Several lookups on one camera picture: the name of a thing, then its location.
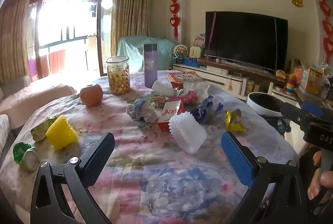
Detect pink packet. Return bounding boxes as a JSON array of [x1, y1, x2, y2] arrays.
[[169, 90, 198, 105]]

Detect person's right hand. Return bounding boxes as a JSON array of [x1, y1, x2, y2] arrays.
[[307, 151, 333, 200]]

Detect blue toy blocks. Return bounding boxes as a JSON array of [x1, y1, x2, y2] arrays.
[[183, 56, 199, 67]]

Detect red cover picture book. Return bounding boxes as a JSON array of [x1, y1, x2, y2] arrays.
[[167, 71, 203, 83]]

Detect green snack box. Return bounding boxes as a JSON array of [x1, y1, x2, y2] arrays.
[[30, 116, 59, 142]]

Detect white ferris wheel toy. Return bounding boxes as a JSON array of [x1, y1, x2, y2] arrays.
[[172, 45, 188, 64]]

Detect colourful stacking ring toy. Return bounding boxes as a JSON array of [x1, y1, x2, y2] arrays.
[[285, 74, 296, 94]]

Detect marble top side cabinet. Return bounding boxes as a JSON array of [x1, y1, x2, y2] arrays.
[[272, 85, 333, 111]]

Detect beige patterned curtain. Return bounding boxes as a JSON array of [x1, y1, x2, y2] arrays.
[[111, 0, 152, 58], [0, 0, 34, 84]]

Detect blue plastic wrapper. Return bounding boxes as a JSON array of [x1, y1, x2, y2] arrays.
[[191, 96, 225, 124]]

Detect red heart decoration string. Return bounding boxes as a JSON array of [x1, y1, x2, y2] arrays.
[[169, 0, 180, 41], [314, 0, 333, 63]]

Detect yellow ribbed toy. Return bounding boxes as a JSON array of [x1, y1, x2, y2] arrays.
[[46, 114, 78, 151]]

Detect white ribbed plastic block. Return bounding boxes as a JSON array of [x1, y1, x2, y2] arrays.
[[169, 111, 208, 154]]

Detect white tissue packet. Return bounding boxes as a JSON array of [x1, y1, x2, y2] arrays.
[[151, 80, 175, 97]]

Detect red apple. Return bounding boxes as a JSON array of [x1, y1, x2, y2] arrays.
[[80, 84, 103, 107]]

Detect blue white paper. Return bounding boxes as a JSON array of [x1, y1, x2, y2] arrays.
[[126, 98, 157, 131]]

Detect red snack wrapper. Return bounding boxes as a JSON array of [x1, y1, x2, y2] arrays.
[[170, 80, 186, 92]]

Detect white plastic bag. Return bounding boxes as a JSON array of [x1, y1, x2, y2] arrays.
[[182, 82, 211, 100]]

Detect small drink carton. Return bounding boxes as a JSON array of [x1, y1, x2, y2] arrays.
[[150, 91, 166, 109]]

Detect pink stick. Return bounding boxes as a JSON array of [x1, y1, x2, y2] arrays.
[[205, 12, 217, 61]]

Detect crushed green can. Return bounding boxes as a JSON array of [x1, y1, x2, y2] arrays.
[[13, 142, 39, 172]]

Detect colourful toy house card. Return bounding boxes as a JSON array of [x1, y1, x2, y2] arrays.
[[193, 34, 206, 48]]

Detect gold foil wrapper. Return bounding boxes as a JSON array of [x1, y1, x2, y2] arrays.
[[224, 109, 246, 132]]

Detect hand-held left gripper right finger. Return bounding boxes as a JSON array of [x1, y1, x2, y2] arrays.
[[221, 131, 307, 224]]

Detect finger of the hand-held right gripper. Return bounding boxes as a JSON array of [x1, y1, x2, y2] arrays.
[[280, 102, 310, 124], [302, 101, 325, 118]]

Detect red and white carton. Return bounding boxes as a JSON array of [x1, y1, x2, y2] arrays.
[[157, 100, 185, 132]]

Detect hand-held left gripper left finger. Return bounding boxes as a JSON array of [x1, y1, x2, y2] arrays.
[[30, 132, 115, 224]]

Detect floral tablecloth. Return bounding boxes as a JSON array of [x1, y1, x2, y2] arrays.
[[0, 70, 299, 224]]

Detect white television cabinet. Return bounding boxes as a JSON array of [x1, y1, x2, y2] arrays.
[[173, 59, 273, 100]]

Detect purple thermos bottle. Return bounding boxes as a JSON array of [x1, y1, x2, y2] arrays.
[[142, 44, 158, 88]]

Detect teal furniture cover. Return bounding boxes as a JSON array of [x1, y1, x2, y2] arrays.
[[116, 35, 180, 72]]

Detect black flat television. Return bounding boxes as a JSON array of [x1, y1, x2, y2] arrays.
[[205, 11, 289, 72]]

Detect glass jar of snack balls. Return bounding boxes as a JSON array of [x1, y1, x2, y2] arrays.
[[105, 56, 131, 96]]

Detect brown framed sliding glass door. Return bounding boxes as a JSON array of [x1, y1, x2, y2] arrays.
[[29, 0, 115, 76]]

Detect beige sofa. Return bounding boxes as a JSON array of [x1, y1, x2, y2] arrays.
[[0, 76, 78, 136]]

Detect white round trash bin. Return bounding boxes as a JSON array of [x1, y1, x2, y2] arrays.
[[247, 92, 292, 133]]

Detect yellow green toy phone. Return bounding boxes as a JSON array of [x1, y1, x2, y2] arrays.
[[189, 46, 201, 61]]

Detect yellow toy box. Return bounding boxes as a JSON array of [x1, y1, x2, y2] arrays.
[[304, 67, 324, 96]]

